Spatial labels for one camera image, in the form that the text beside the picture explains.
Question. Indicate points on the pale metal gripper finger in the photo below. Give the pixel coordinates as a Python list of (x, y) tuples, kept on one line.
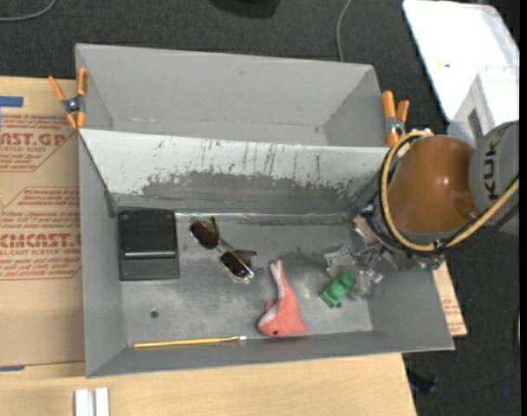
[(366, 281), (339, 258)]

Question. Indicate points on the green toy figure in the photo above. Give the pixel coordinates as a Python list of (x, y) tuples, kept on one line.
[(336, 290)]

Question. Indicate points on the pink and white toy fish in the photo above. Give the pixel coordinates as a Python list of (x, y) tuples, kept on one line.
[(285, 312)]

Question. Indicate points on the brown lens sunglasses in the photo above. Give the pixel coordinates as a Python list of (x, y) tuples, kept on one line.
[(235, 263)]

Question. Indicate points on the yellow thin brush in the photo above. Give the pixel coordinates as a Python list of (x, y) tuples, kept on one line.
[(181, 342)]

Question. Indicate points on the black flat box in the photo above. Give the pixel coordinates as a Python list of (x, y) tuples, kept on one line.
[(148, 245)]

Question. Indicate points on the grey metal bin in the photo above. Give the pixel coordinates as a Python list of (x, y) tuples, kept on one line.
[(229, 102)]

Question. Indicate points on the brown cardboard board red print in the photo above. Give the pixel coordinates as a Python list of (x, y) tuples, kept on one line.
[(38, 301)]

